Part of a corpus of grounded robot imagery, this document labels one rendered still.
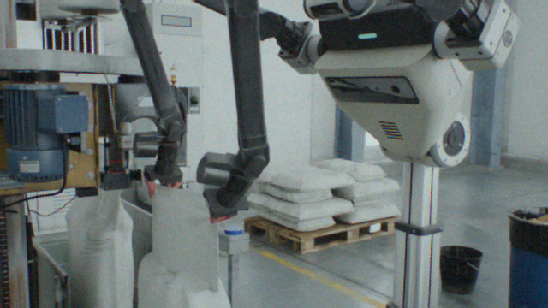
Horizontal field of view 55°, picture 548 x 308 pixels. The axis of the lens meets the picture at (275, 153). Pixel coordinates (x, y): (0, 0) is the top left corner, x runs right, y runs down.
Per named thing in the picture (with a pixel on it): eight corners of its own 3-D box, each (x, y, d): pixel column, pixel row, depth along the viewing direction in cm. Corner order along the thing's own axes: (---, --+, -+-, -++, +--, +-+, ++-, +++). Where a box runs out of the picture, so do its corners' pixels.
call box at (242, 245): (249, 251, 180) (249, 233, 179) (229, 254, 175) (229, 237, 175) (237, 245, 186) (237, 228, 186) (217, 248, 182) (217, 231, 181)
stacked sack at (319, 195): (335, 202, 453) (335, 187, 451) (292, 207, 432) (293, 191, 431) (294, 189, 510) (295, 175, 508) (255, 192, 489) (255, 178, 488)
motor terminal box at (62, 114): (91, 140, 135) (89, 95, 134) (58, 144, 127) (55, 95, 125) (69, 138, 139) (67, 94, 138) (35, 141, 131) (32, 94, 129)
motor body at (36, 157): (77, 180, 138) (74, 84, 135) (13, 186, 129) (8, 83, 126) (62, 173, 150) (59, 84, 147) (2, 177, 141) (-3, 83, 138)
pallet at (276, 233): (398, 232, 500) (398, 217, 498) (300, 255, 428) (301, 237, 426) (337, 215, 564) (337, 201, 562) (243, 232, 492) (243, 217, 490)
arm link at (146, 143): (182, 122, 147) (174, 114, 154) (141, 121, 142) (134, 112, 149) (178, 162, 151) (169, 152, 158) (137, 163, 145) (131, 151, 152)
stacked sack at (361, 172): (389, 180, 496) (390, 164, 494) (355, 185, 471) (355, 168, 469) (340, 170, 550) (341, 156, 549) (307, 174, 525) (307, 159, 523)
